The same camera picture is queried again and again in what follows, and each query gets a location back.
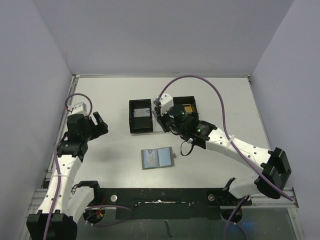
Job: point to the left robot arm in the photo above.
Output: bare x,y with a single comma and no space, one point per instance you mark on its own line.
60,210

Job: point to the black white sorting tray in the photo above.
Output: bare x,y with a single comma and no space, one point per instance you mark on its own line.
145,125

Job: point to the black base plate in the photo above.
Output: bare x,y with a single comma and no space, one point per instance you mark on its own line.
167,203

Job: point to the gold card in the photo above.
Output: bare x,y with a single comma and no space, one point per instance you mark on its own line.
188,108

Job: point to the silver diamond VIP card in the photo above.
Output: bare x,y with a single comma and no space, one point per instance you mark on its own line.
150,158

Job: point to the white VIP card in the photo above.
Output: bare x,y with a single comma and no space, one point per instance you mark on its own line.
154,114

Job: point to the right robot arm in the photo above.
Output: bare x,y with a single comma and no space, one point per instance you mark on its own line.
271,167

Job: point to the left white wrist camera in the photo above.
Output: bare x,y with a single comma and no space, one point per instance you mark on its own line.
79,108

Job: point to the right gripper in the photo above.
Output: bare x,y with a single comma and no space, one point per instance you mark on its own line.
161,119

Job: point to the grey card holder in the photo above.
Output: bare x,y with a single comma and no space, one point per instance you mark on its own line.
166,158

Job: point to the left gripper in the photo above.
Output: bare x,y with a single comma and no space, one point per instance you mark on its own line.
100,129

